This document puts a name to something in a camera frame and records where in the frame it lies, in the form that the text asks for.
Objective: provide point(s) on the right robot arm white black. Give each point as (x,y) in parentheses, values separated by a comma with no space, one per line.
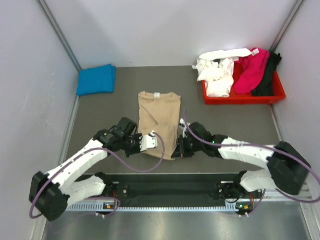
(281,167)

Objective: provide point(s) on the folded blue t shirt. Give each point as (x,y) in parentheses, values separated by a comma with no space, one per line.
(96,80)

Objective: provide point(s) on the pink t shirt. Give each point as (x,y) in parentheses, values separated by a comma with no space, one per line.
(253,70)

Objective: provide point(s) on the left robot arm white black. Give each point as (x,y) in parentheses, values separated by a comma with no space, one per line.
(53,192)

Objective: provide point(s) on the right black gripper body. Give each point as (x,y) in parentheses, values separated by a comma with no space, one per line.
(189,146)

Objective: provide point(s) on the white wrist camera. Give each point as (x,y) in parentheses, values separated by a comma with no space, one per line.
(183,125)
(147,142)

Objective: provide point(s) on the grey slotted cable duct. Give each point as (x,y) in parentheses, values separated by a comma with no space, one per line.
(106,206)

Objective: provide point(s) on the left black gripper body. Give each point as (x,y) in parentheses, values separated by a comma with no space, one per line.
(131,145)

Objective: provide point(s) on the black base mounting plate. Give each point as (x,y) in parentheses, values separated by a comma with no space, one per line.
(174,189)

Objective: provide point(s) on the black t shirt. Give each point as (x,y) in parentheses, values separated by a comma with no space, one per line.
(265,88)

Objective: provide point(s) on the red plastic bin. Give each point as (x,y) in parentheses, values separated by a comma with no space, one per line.
(247,99)

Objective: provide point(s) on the aluminium frame rail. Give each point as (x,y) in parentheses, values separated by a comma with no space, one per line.
(305,190)

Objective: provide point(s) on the white t shirt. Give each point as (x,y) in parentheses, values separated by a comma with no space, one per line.
(216,70)

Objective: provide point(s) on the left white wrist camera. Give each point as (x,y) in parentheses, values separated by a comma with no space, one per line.
(147,142)

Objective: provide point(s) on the beige t shirt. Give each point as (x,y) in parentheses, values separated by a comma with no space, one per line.
(160,112)

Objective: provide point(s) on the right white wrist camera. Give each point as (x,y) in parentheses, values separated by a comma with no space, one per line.
(183,125)

